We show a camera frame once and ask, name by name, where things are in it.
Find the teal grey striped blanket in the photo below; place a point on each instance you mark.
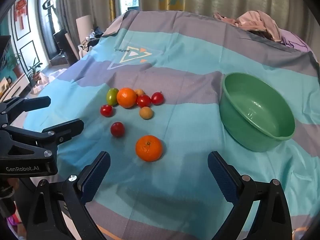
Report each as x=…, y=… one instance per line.
x=175, y=55

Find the orange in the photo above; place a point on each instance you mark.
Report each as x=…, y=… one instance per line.
x=148, y=148
x=126, y=98

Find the potted plant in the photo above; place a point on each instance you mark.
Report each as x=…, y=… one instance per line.
x=35, y=70
x=15, y=65

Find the black picture frame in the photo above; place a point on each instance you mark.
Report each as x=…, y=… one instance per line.
x=23, y=27
x=28, y=55

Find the red wall ornament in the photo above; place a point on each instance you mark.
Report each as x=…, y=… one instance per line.
x=21, y=7

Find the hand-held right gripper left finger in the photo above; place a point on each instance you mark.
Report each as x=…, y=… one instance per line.
x=96, y=177

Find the yellow brown round fruit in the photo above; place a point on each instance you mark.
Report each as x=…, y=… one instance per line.
x=139, y=91
x=146, y=112

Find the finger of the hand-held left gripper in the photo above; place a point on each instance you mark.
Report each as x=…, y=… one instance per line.
x=67, y=128
x=27, y=103

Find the red tomato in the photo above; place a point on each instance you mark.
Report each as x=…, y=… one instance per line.
x=157, y=98
x=117, y=129
x=143, y=101
x=106, y=110

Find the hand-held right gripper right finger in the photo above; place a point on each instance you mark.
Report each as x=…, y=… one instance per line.
x=222, y=177

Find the dark panel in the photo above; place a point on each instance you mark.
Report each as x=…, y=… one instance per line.
x=5, y=51

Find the pile of clothes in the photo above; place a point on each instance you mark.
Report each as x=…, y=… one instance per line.
x=91, y=40

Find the black chair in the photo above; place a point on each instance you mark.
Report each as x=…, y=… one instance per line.
x=61, y=42

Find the white plastic bag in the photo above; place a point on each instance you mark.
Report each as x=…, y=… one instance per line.
x=53, y=75

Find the green apple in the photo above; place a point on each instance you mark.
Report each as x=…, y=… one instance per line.
x=112, y=97

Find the green plastic bowl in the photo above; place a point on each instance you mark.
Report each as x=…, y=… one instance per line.
x=250, y=120

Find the white low cabinet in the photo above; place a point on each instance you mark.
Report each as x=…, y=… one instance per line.
x=15, y=86

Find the black exercise machine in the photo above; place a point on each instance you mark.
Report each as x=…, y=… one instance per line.
x=48, y=7

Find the purple cloth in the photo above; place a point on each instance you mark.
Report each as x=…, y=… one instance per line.
x=292, y=40

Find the pink cloth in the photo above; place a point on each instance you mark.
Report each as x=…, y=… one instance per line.
x=252, y=20

